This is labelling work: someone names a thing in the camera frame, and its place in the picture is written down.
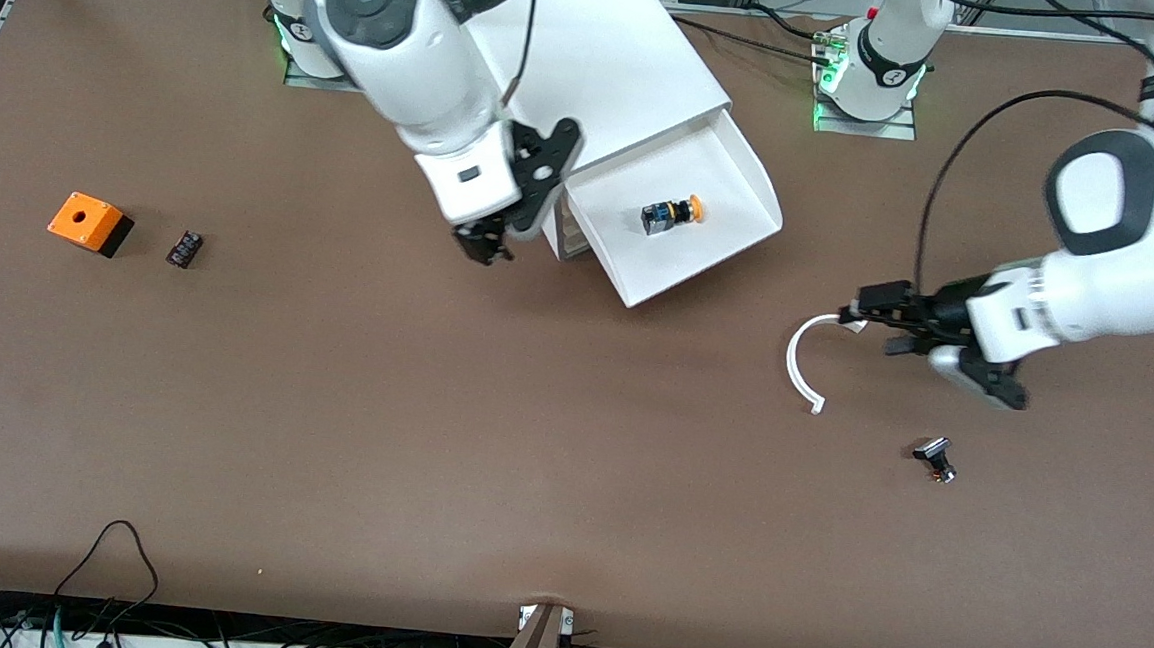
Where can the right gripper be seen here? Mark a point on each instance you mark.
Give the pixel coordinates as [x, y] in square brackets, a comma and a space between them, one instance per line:
[483, 239]

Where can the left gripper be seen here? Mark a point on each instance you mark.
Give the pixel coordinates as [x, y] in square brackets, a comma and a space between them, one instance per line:
[936, 312]

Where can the orange mushroom push button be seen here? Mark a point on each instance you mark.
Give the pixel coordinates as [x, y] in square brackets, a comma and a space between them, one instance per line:
[669, 216]

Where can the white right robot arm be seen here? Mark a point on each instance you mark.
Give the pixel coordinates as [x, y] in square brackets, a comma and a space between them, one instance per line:
[403, 53]

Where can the small black terminal block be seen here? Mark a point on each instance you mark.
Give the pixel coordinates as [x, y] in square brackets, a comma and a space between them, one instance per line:
[185, 249]

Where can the orange box with black base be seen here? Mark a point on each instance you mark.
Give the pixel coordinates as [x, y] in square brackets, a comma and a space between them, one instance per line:
[82, 219]

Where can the white semicircular bracket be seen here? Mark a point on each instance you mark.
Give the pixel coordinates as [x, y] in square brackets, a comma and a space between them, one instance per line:
[791, 362]

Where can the black switch with grey cap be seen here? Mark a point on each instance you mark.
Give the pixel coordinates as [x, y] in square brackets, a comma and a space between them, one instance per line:
[933, 449]

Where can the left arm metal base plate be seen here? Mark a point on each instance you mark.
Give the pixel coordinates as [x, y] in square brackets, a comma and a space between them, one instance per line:
[864, 128]

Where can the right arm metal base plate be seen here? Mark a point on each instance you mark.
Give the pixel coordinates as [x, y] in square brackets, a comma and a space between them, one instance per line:
[311, 81]

